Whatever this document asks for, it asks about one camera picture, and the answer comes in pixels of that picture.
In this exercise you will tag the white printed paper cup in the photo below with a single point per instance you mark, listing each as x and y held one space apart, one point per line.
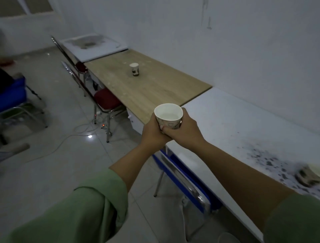
306 176
134 69
168 114

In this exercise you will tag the person's green left sleeve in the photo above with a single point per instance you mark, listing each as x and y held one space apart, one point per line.
80 212

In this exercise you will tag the person's right hand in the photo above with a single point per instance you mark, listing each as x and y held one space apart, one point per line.
190 135

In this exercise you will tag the person's left hand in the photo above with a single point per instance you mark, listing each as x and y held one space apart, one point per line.
152 136

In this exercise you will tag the wooden table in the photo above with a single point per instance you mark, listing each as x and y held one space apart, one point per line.
155 85

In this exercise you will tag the person's green right sleeve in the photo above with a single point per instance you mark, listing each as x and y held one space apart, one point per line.
295 220

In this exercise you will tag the chipped white table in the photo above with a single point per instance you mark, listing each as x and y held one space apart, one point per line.
237 120

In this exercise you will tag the window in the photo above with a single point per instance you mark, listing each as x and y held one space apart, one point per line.
25 6

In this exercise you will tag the person's green sleeve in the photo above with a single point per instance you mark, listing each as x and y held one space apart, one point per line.
295 220
80 212

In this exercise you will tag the power strip with red light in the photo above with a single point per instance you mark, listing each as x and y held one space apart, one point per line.
102 125

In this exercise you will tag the blue seat metal frame chair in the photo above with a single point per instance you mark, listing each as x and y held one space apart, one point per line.
12 93

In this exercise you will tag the person's right forearm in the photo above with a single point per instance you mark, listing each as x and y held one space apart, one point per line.
240 180

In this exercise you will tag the red metal chair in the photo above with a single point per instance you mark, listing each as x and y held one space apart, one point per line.
80 66
107 99

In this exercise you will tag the person's left forearm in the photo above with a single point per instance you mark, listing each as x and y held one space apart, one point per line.
135 165

